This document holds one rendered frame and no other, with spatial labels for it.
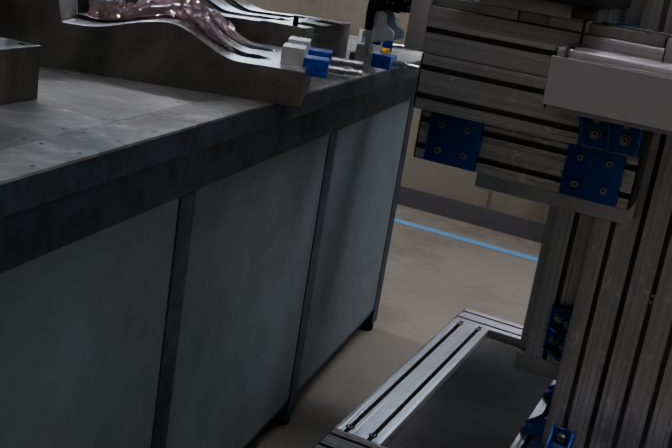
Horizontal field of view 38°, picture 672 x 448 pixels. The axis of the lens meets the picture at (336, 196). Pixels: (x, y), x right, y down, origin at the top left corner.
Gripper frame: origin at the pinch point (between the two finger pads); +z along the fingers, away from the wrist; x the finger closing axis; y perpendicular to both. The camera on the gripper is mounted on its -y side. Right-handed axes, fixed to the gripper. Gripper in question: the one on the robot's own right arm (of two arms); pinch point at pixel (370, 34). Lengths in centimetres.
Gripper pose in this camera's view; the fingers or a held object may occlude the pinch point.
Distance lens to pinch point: 230.3
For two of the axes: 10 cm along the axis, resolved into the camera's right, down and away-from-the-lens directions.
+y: 9.8, 1.1, 1.6
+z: -1.5, 9.5, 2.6
